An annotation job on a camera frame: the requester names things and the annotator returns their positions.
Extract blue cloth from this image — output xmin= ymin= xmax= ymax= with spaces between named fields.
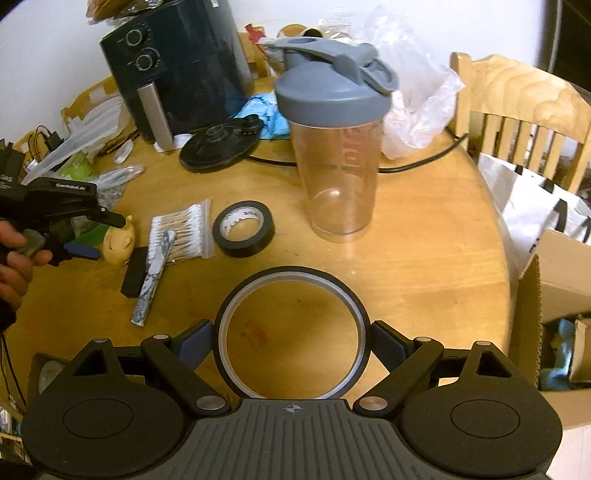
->
xmin=539 ymin=318 xmax=579 ymax=391

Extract large clear plastic bag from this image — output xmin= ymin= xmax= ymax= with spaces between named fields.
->
xmin=22 ymin=96 xmax=136 ymax=186

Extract bag of bread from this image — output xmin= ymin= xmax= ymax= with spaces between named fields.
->
xmin=89 ymin=0 xmax=177 ymax=22

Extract black charger plug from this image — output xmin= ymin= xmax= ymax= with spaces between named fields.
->
xmin=29 ymin=124 xmax=71 ymax=154

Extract person's left hand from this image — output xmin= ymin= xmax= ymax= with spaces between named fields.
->
xmin=0 ymin=219 xmax=54 ymax=317

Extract large thin tape ring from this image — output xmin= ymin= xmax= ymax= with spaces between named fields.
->
xmin=213 ymin=265 xmax=371 ymax=401

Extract dark blue air fryer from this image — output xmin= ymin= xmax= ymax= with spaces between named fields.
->
xmin=100 ymin=0 xmax=256 ymax=151

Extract cotton swab pack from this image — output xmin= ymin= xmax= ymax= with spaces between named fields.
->
xmin=147 ymin=198 xmax=216 ymax=267

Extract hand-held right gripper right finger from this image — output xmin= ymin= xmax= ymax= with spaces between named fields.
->
xmin=352 ymin=320 xmax=515 ymax=414

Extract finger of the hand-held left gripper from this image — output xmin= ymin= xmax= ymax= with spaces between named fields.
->
xmin=85 ymin=207 xmax=127 ymax=230
xmin=61 ymin=243 xmax=101 ymax=261

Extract black rectangular box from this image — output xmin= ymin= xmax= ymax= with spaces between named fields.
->
xmin=120 ymin=246 xmax=149 ymax=299

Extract white paper bag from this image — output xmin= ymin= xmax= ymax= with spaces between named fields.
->
xmin=477 ymin=152 xmax=591 ymax=278

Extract black kettle base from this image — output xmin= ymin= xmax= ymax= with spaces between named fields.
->
xmin=178 ymin=114 xmax=265 ymax=175

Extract crumpled clear bubble wrap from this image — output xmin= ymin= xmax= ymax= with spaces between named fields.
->
xmin=318 ymin=4 xmax=465 ymax=161

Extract black tape roll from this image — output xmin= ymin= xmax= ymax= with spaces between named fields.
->
xmin=211 ymin=200 xmax=276 ymax=259

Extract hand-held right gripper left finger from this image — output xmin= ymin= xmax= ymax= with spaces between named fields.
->
xmin=67 ymin=320 xmax=234 ymax=414

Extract round wooden desktop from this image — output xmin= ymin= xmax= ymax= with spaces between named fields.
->
xmin=0 ymin=76 xmax=514 ymax=416

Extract blue face mask pack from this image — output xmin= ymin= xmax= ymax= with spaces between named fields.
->
xmin=237 ymin=91 xmax=293 ymax=142

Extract kettle base power cable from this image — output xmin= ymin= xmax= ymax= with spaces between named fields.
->
xmin=244 ymin=128 xmax=470 ymax=176

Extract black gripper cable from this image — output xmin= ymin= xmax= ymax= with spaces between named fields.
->
xmin=0 ymin=331 xmax=26 ymax=404

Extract white ribbon loop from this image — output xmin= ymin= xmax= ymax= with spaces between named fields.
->
xmin=113 ymin=140 xmax=136 ymax=165

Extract small wooden figurine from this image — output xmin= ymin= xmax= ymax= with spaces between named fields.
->
xmin=102 ymin=213 xmax=138 ymax=267

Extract large cardboard box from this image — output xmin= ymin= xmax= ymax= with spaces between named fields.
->
xmin=509 ymin=227 xmax=591 ymax=433

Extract marbled silver stick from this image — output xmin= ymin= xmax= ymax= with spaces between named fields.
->
xmin=130 ymin=230 xmax=177 ymax=327

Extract clear shaker bottle grey lid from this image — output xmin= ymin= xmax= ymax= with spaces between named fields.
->
xmin=270 ymin=37 xmax=401 ymax=244

